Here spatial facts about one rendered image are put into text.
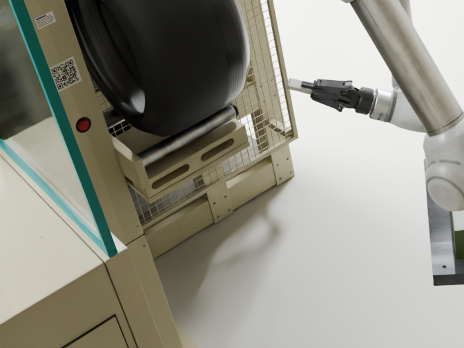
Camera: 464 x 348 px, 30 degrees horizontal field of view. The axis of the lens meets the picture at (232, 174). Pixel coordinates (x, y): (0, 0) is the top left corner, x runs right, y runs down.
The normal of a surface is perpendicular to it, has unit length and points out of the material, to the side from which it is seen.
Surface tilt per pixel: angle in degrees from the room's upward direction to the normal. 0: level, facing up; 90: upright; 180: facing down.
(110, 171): 90
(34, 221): 0
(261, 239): 0
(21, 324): 90
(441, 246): 0
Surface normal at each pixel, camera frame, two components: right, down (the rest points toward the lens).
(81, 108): 0.57, 0.39
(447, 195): -0.64, 0.63
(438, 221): -0.19, -0.78
